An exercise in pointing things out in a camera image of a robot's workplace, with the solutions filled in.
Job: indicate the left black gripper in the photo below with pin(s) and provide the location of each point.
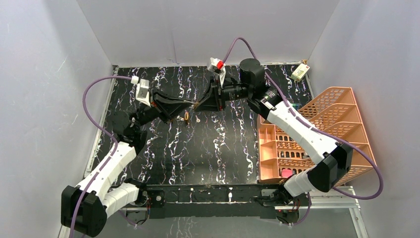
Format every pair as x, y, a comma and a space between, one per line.
156, 103

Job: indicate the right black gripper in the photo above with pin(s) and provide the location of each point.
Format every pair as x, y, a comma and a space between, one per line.
209, 103

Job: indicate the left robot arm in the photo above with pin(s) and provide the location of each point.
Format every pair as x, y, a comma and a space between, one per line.
86, 207

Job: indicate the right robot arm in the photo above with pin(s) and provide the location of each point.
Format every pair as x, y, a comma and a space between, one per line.
331, 158

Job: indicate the orange desk organizer tray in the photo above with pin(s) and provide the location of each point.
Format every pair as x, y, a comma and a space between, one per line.
277, 150

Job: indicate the white box in corner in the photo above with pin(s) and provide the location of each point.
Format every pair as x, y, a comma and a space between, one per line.
299, 73

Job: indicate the pink eraser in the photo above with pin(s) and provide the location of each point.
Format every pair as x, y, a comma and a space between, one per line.
286, 173

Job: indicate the orange mesh file rack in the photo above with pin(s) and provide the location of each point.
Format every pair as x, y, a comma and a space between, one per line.
335, 111

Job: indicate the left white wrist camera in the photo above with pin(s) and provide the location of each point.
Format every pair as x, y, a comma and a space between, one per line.
143, 92

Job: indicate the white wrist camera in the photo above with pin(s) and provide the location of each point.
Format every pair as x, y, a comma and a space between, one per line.
217, 67
143, 92

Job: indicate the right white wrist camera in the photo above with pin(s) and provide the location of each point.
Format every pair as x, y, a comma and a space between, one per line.
217, 67

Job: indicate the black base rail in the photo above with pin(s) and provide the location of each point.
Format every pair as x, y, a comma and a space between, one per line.
266, 201

